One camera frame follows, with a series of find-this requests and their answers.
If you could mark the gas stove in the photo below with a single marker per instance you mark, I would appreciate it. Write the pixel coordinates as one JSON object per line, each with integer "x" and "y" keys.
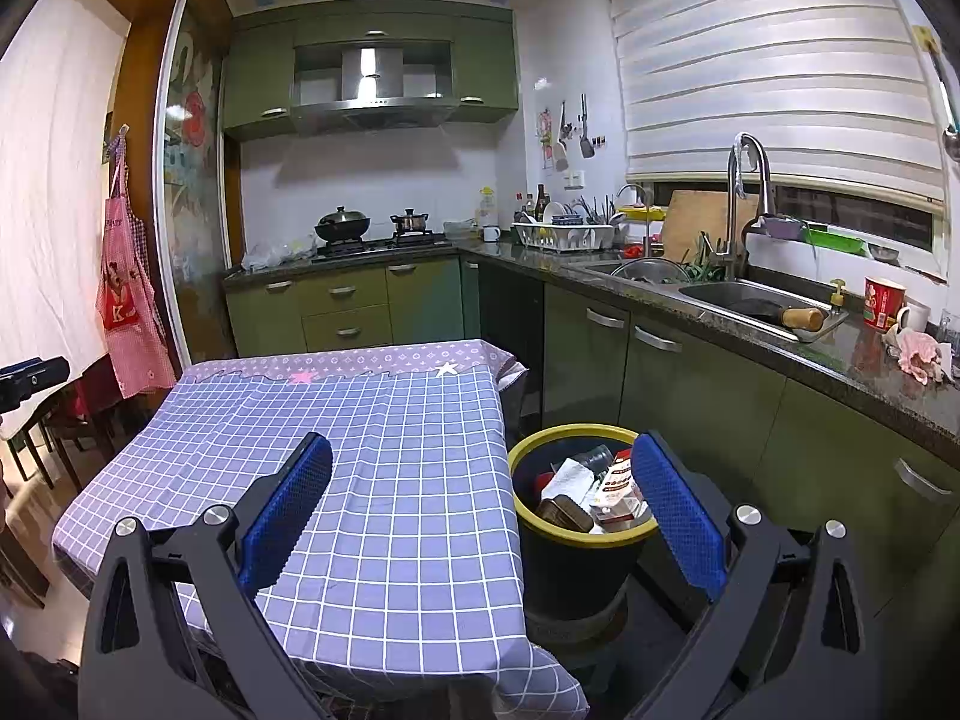
{"x": 382, "y": 246}

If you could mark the green plastic stool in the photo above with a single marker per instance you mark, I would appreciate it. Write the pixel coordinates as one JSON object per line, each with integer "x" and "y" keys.
{"x": 577, "y": 652}

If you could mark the tall steel faucet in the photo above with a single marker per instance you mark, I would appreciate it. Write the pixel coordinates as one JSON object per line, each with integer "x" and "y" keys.
{"x": 735, "y": 187}

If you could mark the white paper napkin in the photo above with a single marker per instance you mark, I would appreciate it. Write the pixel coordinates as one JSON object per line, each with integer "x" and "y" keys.
{"x": 574, "y": 480}

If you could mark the wooden cutting board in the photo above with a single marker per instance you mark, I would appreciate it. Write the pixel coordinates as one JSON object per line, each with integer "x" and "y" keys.
{"x": 697, "y": 225}

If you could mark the red and white carton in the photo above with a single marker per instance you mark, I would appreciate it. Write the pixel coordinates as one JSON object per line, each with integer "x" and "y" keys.
{"x": 619, "y": 491}

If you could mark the hanging black spatula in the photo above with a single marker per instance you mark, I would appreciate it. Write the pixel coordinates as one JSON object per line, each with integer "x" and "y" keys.
{"x": 586, "y": 144}

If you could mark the yellow plate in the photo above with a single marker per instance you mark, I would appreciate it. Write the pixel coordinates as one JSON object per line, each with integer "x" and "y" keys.
{"x": 641, "y": 213}

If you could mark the hanging white spatula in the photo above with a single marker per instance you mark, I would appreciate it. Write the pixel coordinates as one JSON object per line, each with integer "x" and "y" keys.
{"x": 561, "y": 157}

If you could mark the dark wooden chair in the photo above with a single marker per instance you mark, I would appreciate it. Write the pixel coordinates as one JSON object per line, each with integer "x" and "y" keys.
{"x": 82, "y": 405}

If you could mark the black wok with lid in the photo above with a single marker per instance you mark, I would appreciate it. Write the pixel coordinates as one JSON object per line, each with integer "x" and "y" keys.
{"x": 343, "y": 225}

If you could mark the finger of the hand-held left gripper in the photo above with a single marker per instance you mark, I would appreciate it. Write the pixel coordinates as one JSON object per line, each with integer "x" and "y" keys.
{"x": 37, "y": 375}

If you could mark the dark brown box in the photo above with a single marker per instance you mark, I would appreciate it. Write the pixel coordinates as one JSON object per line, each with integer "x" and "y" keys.
{"x": 562, "y": 514}

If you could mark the yellow-capped oil jug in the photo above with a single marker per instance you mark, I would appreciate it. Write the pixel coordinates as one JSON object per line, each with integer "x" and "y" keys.
{"x": 487, "y": 210}

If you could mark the white dish rack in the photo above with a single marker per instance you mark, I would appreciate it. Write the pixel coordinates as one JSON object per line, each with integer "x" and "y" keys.
{"x": 566, "y": 234}

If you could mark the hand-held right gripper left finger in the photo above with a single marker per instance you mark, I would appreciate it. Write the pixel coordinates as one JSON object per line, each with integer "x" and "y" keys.
{"x": 289, "y": 510}

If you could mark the red checked apron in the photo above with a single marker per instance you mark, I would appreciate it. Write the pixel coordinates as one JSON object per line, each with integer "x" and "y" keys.
{"x": 131, "y": 315}

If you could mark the steel double sink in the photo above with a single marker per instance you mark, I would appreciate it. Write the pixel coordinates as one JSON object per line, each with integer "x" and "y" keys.
{"x": 720, "y": 294}

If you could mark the green plastic tray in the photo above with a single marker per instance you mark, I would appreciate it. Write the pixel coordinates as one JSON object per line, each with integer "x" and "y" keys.
{"x": 836, "y": 242}

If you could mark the white window blind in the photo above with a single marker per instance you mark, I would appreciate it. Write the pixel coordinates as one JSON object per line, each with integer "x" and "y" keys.
{"x": 750, "y": 52}

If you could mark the green upper cabinets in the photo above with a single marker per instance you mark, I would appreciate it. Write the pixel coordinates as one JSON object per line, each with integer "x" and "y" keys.
{"x": 255, "y": 67}

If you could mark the steel range hood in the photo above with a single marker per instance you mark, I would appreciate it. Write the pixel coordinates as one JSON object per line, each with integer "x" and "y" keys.
{"x": 371, "y": 82}

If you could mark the small steel pot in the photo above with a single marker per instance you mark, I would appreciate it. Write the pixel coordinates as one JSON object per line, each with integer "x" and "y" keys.
{"x": 409, "y": 223}

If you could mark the white enamel mug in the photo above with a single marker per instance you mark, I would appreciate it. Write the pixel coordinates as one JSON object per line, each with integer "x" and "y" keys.
{"x": 491, "y": 234}

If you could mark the brass soap dispenser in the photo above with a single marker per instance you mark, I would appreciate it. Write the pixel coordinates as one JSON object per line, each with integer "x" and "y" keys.
{"x": 836, "y": 296}

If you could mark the purple plastic basket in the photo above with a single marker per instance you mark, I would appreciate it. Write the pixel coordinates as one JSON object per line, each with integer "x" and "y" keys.
{"x": 781, "y": 229}

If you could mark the wall outlet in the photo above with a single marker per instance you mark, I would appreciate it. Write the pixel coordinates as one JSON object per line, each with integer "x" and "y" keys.
{"x": 574, "y": 180}

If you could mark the white hanging sheet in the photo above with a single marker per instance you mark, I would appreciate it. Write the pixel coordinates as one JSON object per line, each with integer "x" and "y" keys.
{"x": 52, "y": 165}

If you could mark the purple checked tablecloth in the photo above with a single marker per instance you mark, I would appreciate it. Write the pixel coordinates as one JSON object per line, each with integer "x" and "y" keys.
{"x": 375, "y": 502}

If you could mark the clear plastic bags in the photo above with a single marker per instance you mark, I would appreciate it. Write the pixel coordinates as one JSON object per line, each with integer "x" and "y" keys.
{"x": 277, "y": 253}

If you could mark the printed glass sliding door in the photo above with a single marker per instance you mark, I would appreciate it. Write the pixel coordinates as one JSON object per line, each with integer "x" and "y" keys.
{"x": 195, "y": 165}

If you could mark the pink cloth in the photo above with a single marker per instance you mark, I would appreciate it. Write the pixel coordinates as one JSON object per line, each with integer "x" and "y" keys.
{"x": 919, "y": 356}

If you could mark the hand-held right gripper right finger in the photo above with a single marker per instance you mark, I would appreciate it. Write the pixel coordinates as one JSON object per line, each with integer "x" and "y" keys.
{"x": 679, "y": 510}

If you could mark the red paper cup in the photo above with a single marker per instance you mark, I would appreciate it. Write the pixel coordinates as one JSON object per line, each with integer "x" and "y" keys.
{"x": 883, "y": 304}

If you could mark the dark sauce bottles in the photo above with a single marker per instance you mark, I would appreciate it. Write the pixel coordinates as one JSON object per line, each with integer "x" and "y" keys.
{"x": 538, "y": 206}

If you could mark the black yellow-rimmed trash bin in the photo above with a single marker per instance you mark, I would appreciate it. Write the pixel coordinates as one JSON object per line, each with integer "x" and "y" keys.
{"x": 570, "y": 577}

